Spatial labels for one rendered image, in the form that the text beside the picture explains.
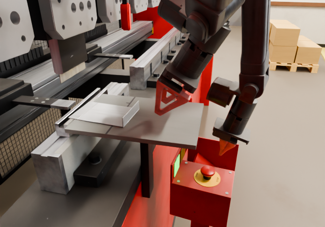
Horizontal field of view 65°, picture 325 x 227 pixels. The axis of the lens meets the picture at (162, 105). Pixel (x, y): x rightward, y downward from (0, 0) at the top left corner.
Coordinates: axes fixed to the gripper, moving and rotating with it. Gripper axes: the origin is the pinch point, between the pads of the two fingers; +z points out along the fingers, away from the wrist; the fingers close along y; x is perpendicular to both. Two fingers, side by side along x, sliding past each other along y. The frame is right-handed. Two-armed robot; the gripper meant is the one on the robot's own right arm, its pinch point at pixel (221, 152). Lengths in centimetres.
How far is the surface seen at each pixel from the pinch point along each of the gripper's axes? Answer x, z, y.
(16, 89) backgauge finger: 22, -9, 54
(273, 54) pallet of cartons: -357, 45, -51
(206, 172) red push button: 11.2, -0.2, 2.6
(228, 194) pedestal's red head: 14.3, 1.0, -4.4
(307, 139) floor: -157, 62, -81
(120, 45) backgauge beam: -58, 2, 65
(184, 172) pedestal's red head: 9.8, 4.2, 8.0
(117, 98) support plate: 14.1, -12.8, 30.0
